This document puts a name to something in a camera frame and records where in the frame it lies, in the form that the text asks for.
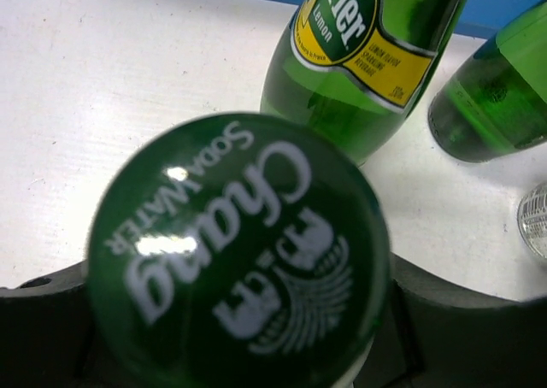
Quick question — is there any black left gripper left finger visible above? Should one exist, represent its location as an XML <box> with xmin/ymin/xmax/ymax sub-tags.
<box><xmin>1</xmin><ymin>262</ymin><xmax>92</xmax><ymax>387</ymax></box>

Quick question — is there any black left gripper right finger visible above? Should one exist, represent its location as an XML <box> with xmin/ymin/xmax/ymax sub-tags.
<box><xmin>356</xmin><ymin>256</ymin><xmax>546</xmax><ymax>387</ymax></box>

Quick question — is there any Chang soda water bottle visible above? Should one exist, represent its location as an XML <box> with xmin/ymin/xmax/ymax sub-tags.
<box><xmin>85</xmin><ymin>113</ymin><xmax>391</xmax><ymax>387</ymax></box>
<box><xmin>517</xmin><ymin>182</ymin><xmax>546</xmax><ymax>266</ymax></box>

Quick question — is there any green Perrier bottle right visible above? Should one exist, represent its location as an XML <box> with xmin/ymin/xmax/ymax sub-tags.
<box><xmin>428</xmin><ymin>0</ymin><xmax>546</xmax><ymax>162</ymax></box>

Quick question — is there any green perrier bottle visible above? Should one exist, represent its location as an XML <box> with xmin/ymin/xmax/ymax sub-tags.
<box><xmin>428</xmin><ymin>0</ymin><xmax>546</xmax><ymax>162</ymax></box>
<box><xmin>260</xmin><ymin>0</ymin><xmax>467</xmax><ymax>165</ymax></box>

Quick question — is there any green Perrier bottle left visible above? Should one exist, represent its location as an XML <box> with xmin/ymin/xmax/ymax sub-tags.
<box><xmin>260</xmin><ymin>0</ymin><xmax>467</xmax><ymax>165</ymax></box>

